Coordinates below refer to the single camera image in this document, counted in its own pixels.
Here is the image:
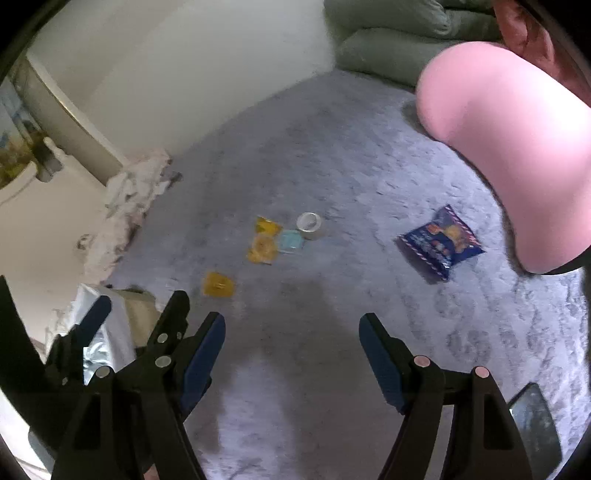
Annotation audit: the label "light blue packet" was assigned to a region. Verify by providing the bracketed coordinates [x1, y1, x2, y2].
[278, 229, 305, 254]

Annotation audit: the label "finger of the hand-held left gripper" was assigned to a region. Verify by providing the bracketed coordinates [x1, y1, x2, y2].
[46, 295, 114, 393]
[131, 290, 191, 372]

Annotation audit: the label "clear tape roll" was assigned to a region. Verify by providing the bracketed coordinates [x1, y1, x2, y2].
[296, 212, 325, 241]

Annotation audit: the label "white floral cloth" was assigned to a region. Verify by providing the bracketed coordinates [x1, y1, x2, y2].
[76, 148, 183, 287]

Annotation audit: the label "clear packet with yellow cookie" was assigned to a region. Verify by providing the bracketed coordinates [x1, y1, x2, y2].
[247, 233, 280, 265]

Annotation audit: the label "grey fluffy blanket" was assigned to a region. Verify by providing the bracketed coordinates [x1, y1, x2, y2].
[46, 69, 587, 480]

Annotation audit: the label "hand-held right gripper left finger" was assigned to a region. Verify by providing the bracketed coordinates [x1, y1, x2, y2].
[51, 311, 227, 480]

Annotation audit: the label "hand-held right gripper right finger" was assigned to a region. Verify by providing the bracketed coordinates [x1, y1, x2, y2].
[359, 313, 525, 480]

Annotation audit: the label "blue snack packet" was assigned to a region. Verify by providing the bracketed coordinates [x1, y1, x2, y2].
[398, 204, 485, 283]

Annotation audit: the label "white door frame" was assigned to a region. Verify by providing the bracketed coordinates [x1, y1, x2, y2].
[25, 46, 130, 185]

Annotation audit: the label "small yellow packet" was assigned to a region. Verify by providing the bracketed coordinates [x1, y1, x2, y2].
[203, 271, 236, 298]

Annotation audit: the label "green cushions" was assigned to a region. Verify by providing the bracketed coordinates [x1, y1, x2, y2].
[323, 0, 504, 90]

